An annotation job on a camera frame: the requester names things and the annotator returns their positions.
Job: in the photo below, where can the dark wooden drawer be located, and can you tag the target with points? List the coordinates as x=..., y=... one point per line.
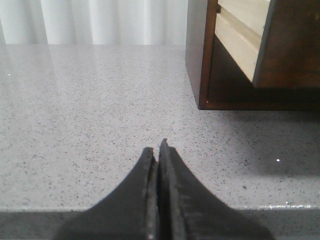
x=275, y=43

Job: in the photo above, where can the white curtain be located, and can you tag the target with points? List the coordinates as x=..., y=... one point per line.
x=93, y=22

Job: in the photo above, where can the dark wooden drawer cabinet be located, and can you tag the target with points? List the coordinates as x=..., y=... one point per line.
x=217, y=81

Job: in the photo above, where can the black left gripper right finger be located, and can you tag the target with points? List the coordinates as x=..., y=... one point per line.
x=189, y=211

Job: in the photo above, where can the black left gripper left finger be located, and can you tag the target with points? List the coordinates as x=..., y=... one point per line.
x=129, y=212

